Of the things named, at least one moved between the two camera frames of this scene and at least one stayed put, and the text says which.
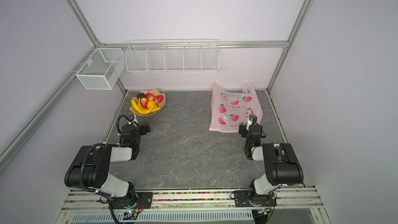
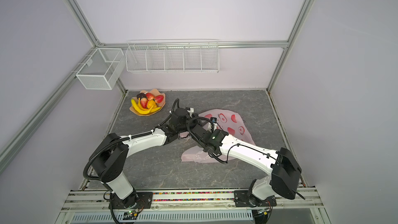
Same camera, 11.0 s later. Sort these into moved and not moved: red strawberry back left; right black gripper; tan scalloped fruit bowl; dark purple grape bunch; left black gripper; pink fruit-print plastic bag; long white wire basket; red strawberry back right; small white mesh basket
Moved: left black gripper; pink fruit-print plastic bag; right black gripper
Not moved: small white mesh basket; red strawberry back left; tan scalloped fruit bowl; long white wire basket; dark purple grape bunch; red strawberry back right
